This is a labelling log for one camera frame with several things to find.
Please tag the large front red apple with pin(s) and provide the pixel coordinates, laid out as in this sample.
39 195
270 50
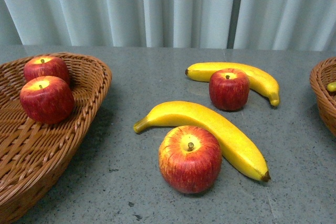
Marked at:
190 159

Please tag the white pleated curtain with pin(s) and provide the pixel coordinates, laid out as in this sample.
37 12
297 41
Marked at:
232 24

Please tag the left brown wicker basket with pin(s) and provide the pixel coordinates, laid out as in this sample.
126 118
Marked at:
34 155

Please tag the brown wicker basket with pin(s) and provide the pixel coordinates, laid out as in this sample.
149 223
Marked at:
321 75
34 155

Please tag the right brown wicker basket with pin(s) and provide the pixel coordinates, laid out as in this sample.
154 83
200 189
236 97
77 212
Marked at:
321 75

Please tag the long yellow banana in basket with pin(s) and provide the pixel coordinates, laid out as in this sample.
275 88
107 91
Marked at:
331 87

